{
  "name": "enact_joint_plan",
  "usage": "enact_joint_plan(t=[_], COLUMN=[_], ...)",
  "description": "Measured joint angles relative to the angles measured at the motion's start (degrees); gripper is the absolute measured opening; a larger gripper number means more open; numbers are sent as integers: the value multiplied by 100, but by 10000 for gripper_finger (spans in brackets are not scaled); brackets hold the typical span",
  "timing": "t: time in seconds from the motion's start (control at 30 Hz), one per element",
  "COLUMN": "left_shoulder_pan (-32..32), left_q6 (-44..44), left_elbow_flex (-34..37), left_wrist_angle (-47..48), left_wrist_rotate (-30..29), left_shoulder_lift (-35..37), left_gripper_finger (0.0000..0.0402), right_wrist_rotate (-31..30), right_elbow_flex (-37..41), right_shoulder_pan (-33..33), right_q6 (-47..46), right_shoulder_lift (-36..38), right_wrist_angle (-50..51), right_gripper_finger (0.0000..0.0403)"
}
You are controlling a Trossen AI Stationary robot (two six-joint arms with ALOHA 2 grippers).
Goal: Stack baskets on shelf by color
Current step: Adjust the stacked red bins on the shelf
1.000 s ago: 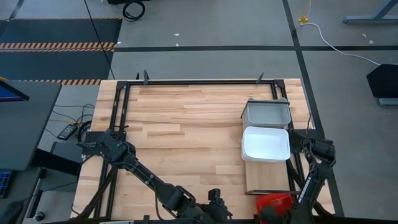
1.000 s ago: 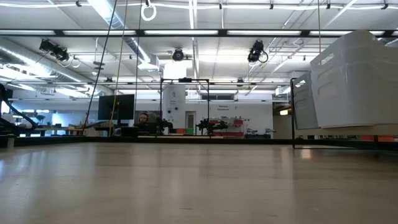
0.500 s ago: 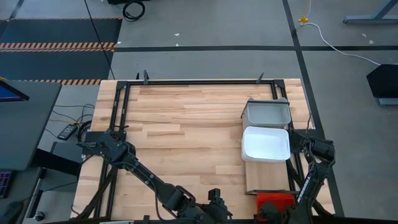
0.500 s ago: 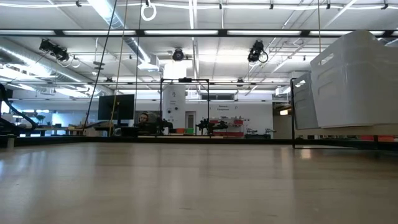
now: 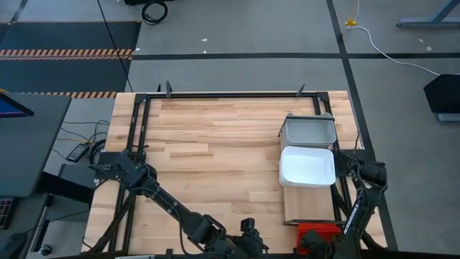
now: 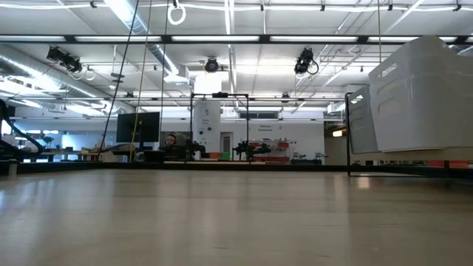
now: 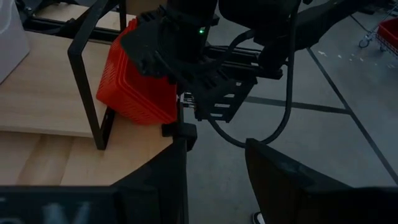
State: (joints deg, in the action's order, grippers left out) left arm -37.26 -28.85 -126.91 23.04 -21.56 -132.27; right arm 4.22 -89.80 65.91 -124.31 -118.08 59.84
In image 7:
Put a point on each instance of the black metal wood shelf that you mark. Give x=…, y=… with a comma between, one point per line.
x=84, y=87

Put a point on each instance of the red perforated plastic basket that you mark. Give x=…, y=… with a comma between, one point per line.
x=119, y=43
x=140, y=105
x=132, y=26

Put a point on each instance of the white plastic basket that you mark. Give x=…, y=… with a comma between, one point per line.
x=12, y=40

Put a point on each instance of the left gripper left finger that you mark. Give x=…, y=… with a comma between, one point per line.
x=155, y=193

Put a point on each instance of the black aluminium table frame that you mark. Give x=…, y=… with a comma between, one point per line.
x=239, y=59

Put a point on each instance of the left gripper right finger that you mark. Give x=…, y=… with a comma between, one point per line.
x=273, y=186

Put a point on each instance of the red basket trolley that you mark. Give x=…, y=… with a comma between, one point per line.
x=388, y=32

